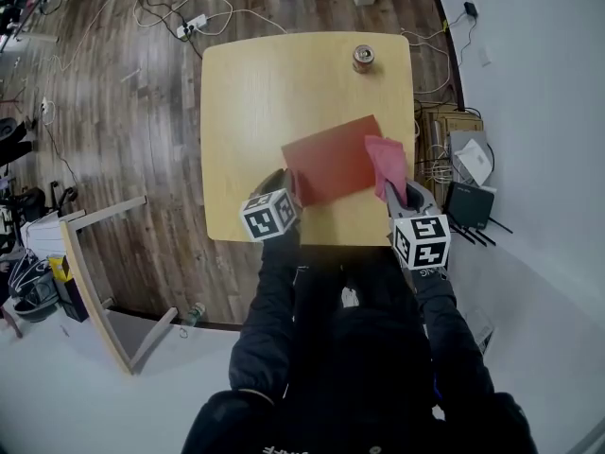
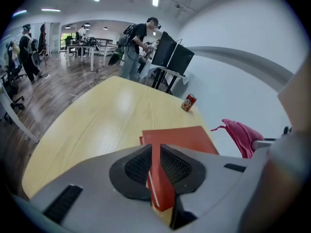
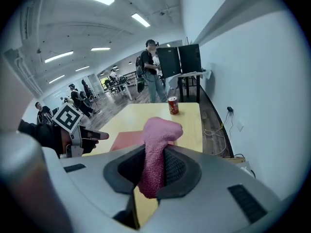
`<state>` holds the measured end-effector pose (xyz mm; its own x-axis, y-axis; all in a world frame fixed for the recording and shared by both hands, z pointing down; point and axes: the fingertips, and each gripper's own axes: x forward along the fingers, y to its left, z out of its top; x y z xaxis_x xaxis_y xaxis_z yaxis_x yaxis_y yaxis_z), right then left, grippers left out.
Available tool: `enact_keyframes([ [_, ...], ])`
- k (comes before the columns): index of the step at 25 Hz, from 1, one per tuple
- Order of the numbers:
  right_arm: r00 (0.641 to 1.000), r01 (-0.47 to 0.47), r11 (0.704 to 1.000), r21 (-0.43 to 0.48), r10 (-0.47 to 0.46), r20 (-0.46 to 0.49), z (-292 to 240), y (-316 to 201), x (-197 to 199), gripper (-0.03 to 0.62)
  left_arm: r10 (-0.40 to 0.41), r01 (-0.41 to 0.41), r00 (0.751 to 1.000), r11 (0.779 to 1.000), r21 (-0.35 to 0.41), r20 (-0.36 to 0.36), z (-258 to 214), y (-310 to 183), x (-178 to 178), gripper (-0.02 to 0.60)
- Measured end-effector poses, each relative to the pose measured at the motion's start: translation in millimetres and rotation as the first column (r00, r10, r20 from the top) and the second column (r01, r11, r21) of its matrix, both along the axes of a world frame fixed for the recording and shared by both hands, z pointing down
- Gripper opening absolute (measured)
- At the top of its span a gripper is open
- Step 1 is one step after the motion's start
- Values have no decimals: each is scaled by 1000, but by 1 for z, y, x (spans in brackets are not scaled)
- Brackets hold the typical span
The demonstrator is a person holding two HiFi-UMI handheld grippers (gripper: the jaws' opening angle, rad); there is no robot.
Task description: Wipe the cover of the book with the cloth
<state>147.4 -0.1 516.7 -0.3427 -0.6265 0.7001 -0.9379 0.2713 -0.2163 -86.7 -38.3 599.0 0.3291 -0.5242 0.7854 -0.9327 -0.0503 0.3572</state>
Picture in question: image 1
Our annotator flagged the white paper sheet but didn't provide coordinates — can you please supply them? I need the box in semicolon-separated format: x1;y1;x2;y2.
464;308;496;355

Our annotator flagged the black and white helmet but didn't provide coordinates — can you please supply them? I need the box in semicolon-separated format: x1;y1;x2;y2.
8;252;61;323

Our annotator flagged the black floor cable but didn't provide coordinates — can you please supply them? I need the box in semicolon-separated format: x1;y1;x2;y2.
126;0;205;60

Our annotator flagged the grey device with white paper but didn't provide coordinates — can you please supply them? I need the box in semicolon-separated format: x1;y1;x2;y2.
447;129;493;187

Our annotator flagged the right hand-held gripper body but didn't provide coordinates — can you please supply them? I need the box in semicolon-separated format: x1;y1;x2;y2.
387;180;453;271

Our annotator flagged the red drink can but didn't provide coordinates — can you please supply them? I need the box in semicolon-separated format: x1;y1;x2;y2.
352;44;376;76

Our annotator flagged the pink cloth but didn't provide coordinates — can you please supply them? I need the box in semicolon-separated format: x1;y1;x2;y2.
363;134;409;206

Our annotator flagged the white thin cable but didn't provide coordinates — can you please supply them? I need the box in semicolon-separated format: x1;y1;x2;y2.
400;26;458;97

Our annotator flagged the black office chair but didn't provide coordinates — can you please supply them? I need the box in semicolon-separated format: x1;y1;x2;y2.
0;180;80;219

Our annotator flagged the yellow box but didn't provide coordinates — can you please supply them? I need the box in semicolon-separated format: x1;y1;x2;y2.
46;253;75;284

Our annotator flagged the person's left forearm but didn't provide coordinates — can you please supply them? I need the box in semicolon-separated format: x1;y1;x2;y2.
228;227;304;399

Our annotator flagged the person's right forearm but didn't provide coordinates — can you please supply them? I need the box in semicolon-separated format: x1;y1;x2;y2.
408;265;498;399

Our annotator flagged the white power strip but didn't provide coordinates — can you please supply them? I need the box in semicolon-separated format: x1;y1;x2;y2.
176;13;210;40

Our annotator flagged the black router with antennas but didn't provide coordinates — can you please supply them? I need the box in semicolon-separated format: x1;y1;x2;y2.
442;180;514;248

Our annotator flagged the red book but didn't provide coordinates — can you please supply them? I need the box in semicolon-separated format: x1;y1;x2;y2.
281;113;407;208

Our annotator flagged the white long floor cable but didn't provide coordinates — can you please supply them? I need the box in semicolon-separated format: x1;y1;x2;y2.
39;0;136;130

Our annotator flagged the brown cardboard box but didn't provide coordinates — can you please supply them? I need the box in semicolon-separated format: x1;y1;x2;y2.
414;105;486;182

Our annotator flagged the overturned wooden table frame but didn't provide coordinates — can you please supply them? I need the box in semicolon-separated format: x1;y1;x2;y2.
58;195;180;376

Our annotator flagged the white looped cable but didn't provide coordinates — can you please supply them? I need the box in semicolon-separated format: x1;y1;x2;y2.
133;0;289;38

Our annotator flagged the clear plastic bottle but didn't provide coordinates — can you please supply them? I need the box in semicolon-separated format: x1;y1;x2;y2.
181;301;208;328

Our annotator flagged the person's black jacket torso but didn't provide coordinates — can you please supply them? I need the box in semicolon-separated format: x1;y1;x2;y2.
181;243;540;454

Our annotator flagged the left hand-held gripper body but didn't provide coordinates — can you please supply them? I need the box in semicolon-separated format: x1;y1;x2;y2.
238;167;303;243

